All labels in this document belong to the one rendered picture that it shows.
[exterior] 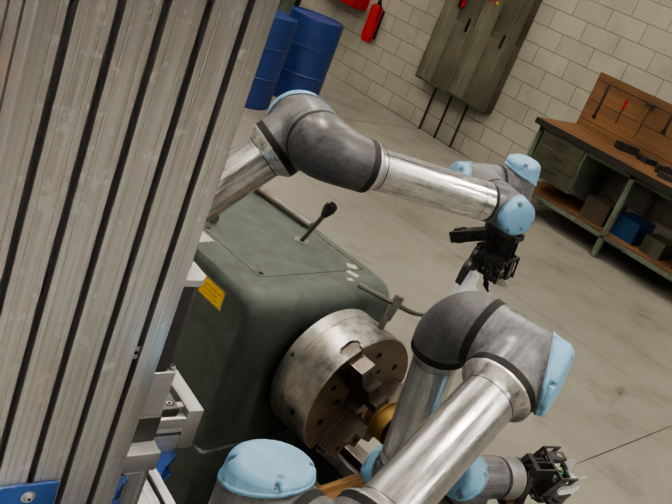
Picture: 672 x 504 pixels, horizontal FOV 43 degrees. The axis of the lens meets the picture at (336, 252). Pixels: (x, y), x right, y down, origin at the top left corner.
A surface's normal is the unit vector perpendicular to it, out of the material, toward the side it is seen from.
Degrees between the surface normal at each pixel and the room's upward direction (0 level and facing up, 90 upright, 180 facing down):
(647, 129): 90
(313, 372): 66
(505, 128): 90
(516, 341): 34
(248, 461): 8
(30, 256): 90
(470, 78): 90
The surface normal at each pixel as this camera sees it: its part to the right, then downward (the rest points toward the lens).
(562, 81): -0.70, 0.02
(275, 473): 0.25, -0.92
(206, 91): 0.52, 0.50
